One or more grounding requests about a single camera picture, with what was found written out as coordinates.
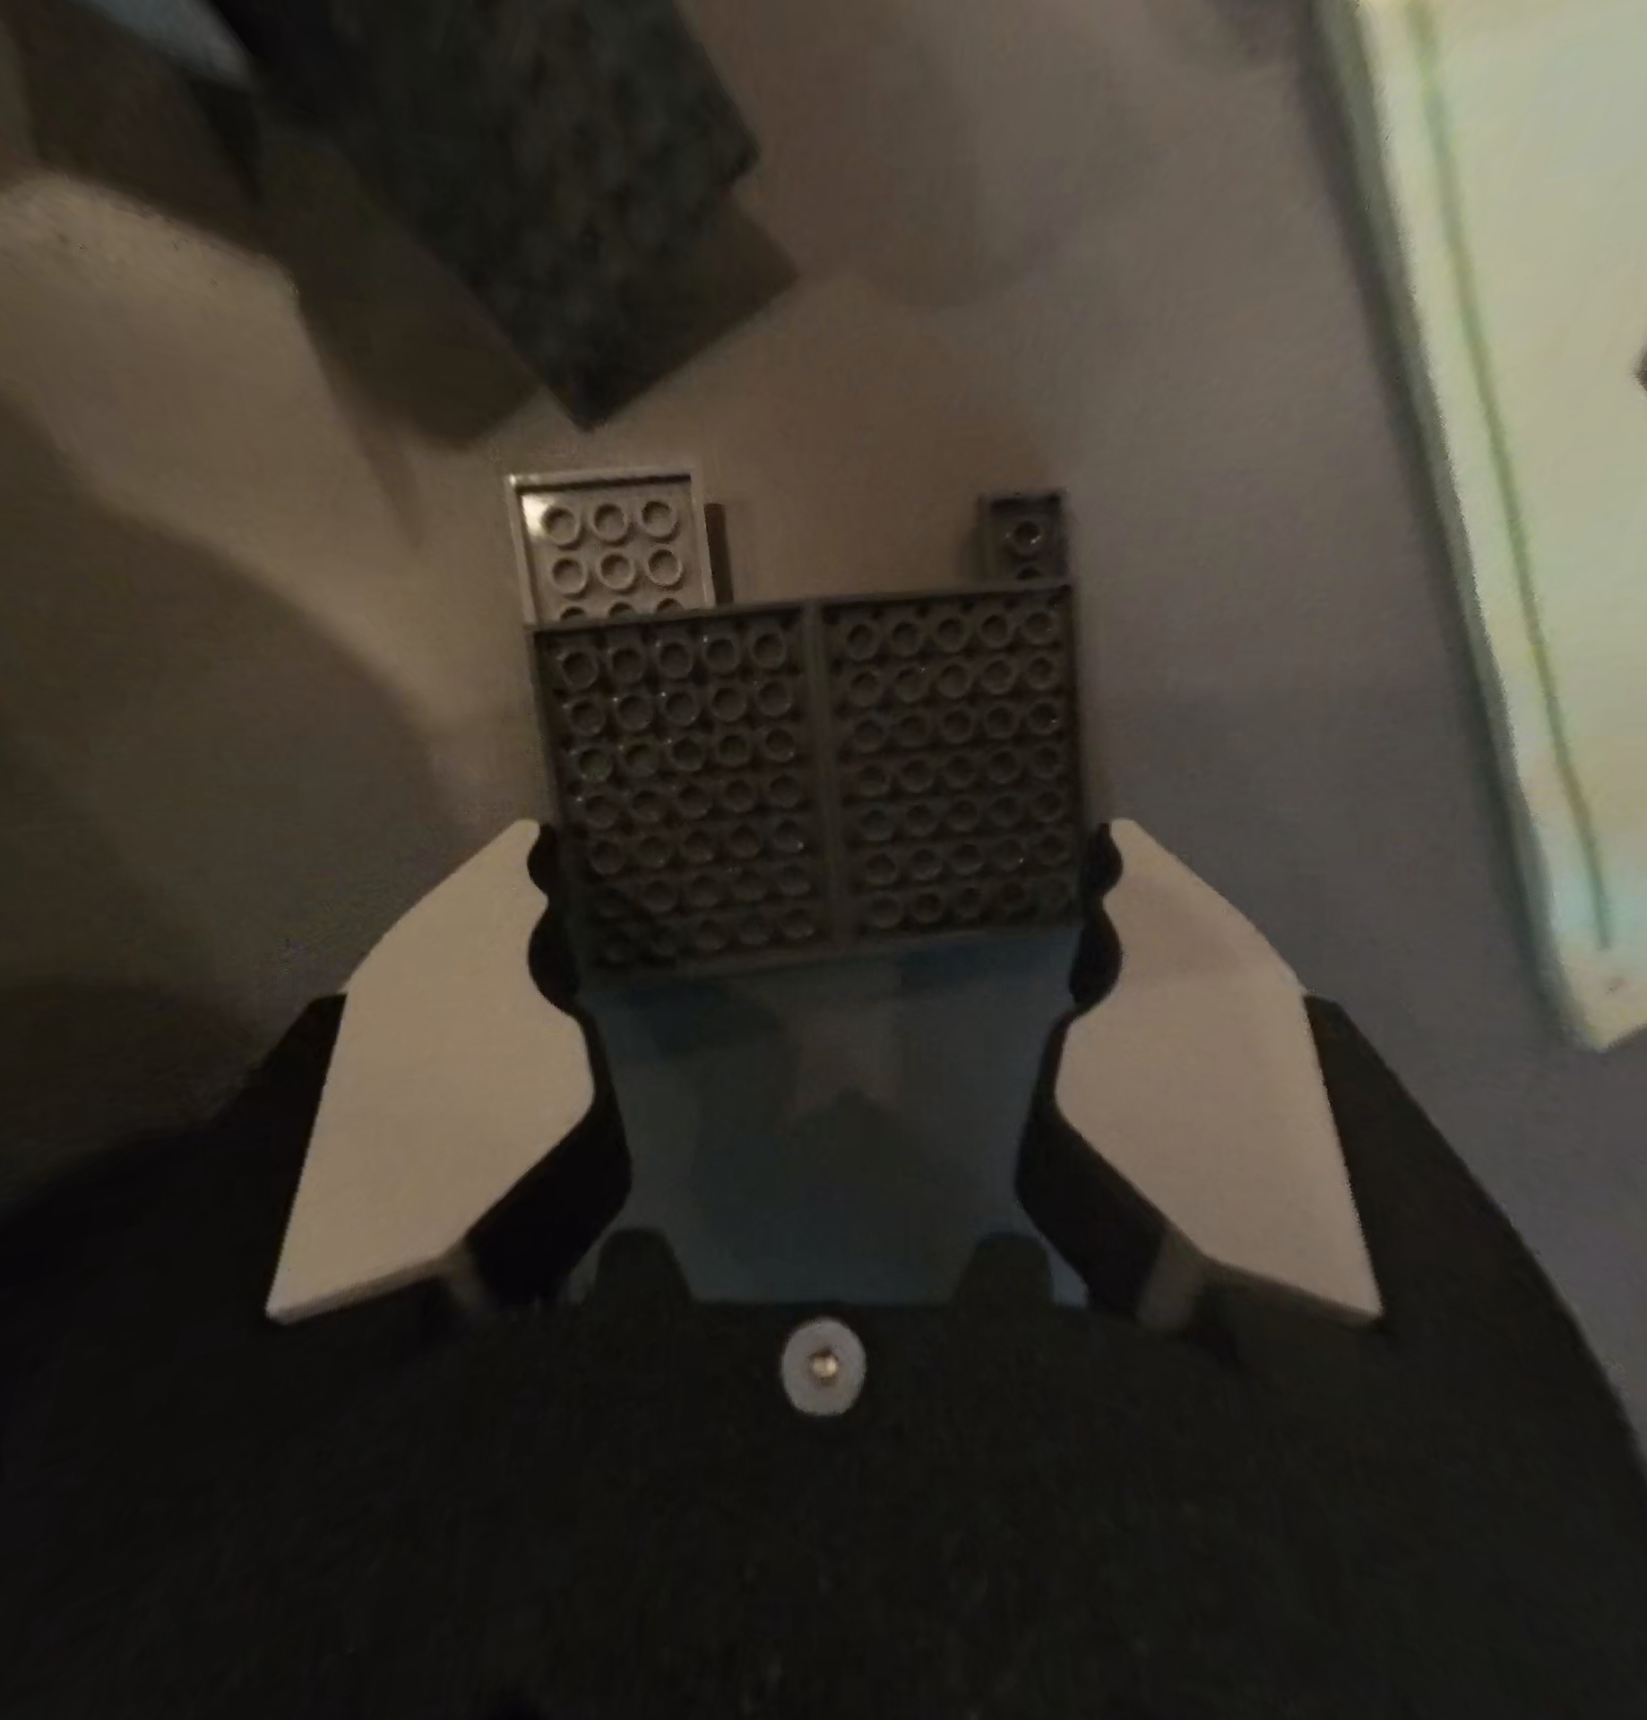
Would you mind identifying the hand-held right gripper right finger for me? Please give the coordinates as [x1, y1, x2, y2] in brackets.
[1015, 817, 1387, 1331]

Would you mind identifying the grey studded toy plate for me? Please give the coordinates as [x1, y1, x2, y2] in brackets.
[251, 0, 800, 433]

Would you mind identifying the instruction booklet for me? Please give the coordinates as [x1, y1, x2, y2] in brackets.
[1312, 0, 1647, 1051]

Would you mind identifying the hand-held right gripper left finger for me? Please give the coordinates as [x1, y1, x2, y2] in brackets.
[264, 819, 635, 1324]

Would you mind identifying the grey toy brick plate assembly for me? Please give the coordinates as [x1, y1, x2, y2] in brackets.
[504, 468, 1094, 974]

